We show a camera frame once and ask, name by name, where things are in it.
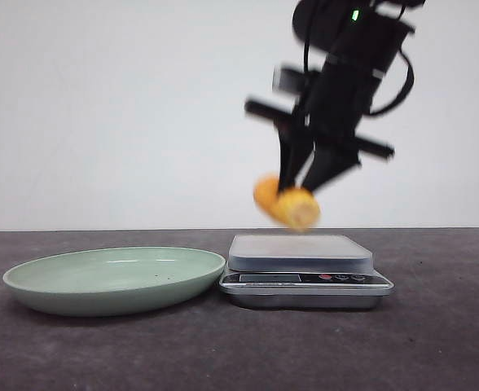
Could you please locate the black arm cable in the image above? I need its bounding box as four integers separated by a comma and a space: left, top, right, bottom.
367, 46, 415, 117

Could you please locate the silver digital kitchen scale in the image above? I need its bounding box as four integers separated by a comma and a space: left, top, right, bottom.
219, 234, 394, 310

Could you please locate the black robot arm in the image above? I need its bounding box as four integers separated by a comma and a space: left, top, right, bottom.
244, 1, 415, 194

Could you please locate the yellow corn cob piece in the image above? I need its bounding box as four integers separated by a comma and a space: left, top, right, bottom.
253, 175, 321, 232

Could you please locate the light green oval plate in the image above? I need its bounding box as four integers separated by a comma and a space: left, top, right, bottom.
2, 246, 226, 317

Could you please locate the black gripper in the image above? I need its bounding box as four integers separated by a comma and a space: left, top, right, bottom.
244, 62, 394, 191

